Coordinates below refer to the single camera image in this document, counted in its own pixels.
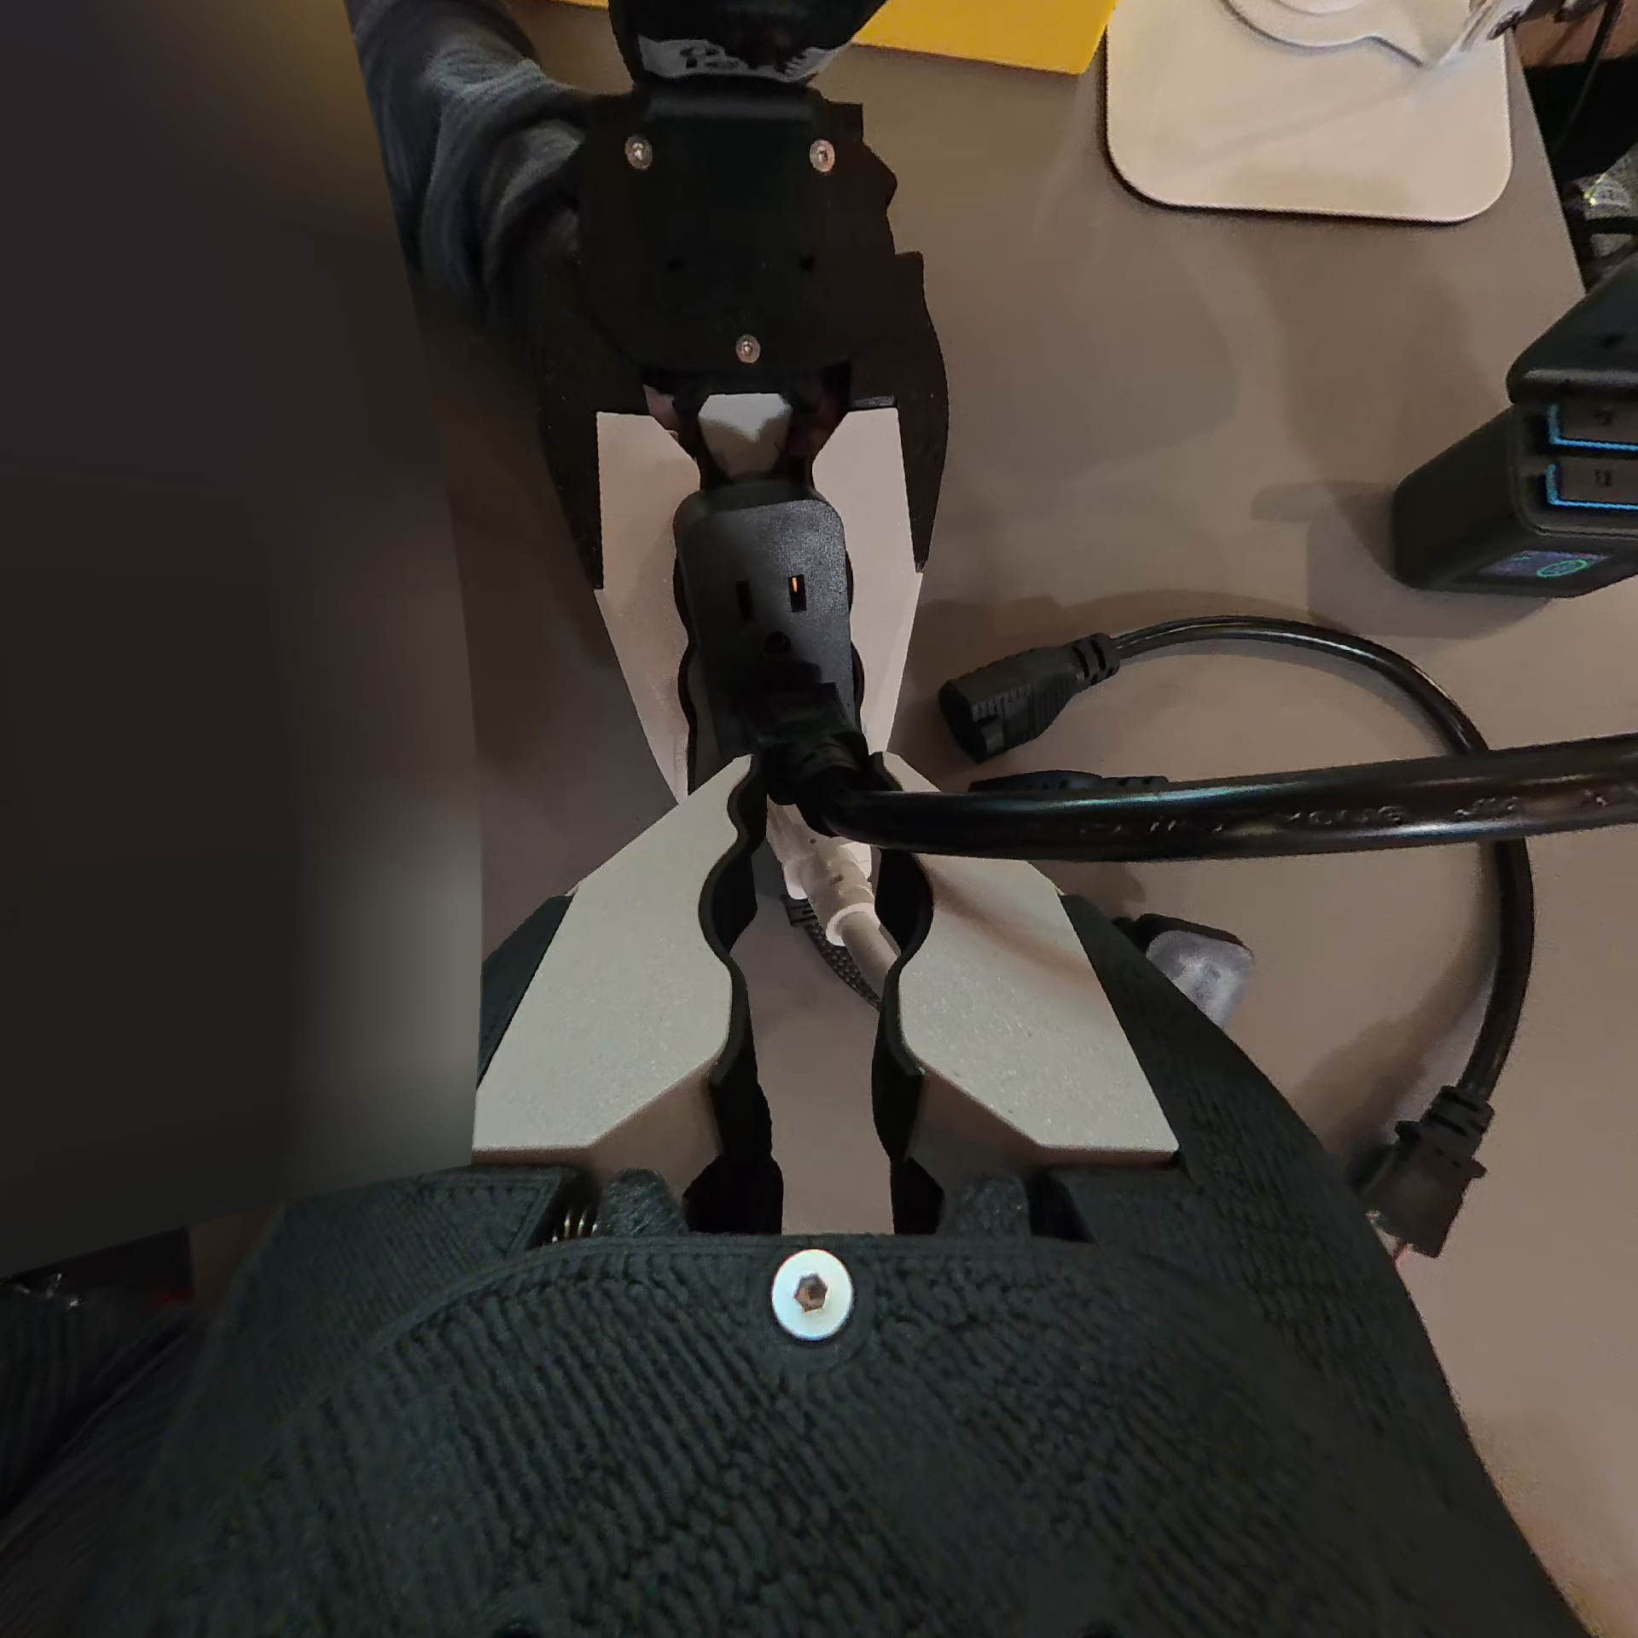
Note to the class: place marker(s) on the white square base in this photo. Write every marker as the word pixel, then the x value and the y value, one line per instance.
pixel 1281 139

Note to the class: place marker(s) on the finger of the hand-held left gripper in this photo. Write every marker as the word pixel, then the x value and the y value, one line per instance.
pixel 634 514
pixel 882 538

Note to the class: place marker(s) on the black power adapter block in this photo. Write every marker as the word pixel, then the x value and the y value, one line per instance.
pixel 768 565

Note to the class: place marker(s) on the black battery charger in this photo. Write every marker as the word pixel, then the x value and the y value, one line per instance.
pixel 1471 514

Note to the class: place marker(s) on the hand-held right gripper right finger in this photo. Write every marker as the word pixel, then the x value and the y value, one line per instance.
pixel 1025 1024

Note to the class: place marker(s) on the clear plastic container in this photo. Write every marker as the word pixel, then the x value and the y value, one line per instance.
pixel 1343 25

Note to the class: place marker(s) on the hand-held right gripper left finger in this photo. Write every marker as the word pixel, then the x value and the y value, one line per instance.
pixel 601 1010

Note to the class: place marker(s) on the yellow plastic bin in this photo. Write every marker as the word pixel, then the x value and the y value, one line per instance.
pixel 998 33

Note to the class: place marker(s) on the person's left forearm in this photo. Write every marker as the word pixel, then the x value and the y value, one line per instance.
pixel 473 154

